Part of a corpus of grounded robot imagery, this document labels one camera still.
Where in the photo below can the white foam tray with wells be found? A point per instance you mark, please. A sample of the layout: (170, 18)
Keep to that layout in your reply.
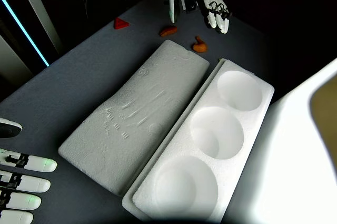
(245, 129)

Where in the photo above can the grey table cloth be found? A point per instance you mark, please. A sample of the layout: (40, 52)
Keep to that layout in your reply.
(65, 89)

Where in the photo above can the orange toy food piece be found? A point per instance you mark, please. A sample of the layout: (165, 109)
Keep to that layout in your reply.
(168, 31)

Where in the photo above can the white foam lid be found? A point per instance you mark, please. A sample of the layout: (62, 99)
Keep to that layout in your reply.
(137, 118)

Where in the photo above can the toy cheese wedge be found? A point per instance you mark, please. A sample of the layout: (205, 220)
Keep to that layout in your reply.
(200, 48)

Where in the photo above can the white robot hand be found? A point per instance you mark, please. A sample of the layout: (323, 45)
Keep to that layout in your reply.
(37, 164)
(212, 20)

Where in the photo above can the white robot body shell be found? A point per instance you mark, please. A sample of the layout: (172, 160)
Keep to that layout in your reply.
(289, 155)

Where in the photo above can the cyan light strip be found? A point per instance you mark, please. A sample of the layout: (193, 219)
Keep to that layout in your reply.
(25, 29)

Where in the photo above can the red triangular toy block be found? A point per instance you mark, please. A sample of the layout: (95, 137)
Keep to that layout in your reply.
(120, 23)

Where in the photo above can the white upright post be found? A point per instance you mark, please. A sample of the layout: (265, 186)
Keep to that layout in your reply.
(39, 8)

